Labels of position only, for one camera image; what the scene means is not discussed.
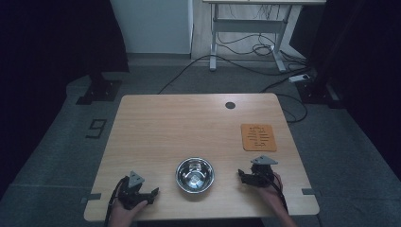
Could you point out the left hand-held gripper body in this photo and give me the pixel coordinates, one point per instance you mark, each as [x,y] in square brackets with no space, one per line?
[132,190]

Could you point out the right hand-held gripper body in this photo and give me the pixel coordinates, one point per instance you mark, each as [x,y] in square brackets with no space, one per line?
[262,174]

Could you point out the person's left hand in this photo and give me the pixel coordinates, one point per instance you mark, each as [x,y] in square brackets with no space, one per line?
[123,215]

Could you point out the orange square mat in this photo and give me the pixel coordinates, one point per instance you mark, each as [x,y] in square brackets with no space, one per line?
[258,137]

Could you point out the stainless steel bowl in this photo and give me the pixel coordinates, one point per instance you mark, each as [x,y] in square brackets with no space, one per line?
[195,175]

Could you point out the black round table grommet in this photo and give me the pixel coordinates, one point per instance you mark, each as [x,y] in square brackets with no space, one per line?
[230,105]

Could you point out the black stand base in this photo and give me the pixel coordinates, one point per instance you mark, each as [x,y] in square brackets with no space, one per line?
[99,91]
[317,93]

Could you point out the white power strip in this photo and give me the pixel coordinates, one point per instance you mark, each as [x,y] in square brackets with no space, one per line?
[299,78]

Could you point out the white cabinet panel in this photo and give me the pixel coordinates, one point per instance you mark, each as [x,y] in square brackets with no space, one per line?
[151,26]

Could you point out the white desk frame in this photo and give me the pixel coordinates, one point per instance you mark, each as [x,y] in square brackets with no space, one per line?
[246,25]

